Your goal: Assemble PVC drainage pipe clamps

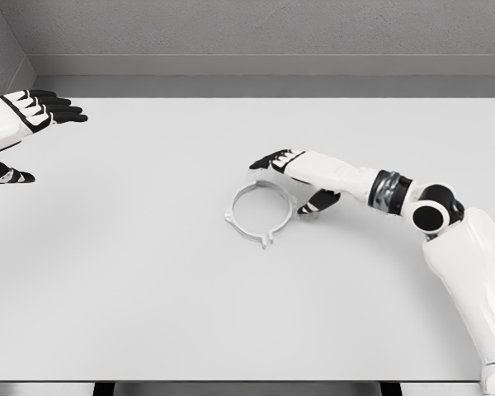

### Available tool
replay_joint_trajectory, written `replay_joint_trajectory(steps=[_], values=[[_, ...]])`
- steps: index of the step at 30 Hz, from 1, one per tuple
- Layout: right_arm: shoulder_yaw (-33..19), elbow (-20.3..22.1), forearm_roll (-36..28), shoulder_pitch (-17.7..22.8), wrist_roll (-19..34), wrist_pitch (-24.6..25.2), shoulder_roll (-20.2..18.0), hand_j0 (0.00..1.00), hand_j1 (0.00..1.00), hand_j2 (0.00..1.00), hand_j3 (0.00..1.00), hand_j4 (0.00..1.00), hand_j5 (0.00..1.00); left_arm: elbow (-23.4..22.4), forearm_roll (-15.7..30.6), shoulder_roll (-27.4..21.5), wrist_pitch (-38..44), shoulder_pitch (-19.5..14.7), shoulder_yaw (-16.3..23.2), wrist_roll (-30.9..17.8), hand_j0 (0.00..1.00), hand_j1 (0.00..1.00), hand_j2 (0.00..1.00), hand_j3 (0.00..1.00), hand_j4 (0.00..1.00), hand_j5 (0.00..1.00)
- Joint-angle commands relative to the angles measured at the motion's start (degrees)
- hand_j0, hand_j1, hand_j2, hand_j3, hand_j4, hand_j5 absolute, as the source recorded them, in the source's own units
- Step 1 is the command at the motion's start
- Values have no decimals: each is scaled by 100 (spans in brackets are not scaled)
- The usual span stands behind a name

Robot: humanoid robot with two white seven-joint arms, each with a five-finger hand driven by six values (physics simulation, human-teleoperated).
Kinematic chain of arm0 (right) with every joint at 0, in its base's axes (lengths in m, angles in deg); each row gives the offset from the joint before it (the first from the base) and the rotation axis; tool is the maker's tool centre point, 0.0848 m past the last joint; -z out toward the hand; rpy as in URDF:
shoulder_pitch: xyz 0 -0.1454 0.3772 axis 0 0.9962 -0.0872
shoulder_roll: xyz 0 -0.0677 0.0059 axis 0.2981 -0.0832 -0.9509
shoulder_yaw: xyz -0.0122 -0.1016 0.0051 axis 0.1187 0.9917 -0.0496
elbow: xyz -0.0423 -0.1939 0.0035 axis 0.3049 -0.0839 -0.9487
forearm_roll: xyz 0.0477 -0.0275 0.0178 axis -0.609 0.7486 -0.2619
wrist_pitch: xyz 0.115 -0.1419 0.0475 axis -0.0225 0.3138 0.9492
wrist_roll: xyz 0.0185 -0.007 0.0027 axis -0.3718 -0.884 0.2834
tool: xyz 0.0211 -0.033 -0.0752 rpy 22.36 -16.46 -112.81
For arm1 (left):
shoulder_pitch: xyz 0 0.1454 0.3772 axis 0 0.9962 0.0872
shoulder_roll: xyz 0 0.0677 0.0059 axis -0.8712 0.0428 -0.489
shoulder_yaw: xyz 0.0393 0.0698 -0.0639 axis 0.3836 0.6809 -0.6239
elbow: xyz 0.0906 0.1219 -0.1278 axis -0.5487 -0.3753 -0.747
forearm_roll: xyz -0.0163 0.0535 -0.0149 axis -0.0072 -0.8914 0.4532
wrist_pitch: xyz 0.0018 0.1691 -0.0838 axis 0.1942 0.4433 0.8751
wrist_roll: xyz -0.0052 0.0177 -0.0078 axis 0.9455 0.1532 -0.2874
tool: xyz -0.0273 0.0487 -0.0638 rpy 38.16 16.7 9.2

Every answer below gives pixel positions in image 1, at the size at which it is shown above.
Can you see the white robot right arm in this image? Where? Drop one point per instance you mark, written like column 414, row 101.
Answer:
column 458, row 255

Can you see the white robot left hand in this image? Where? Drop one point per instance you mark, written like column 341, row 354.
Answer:
column 4, row 119

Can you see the thin white pipe clamp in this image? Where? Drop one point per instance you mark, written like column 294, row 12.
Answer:
column 253, row 235

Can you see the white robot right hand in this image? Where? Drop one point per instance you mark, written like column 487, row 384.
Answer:
column 317, row 169

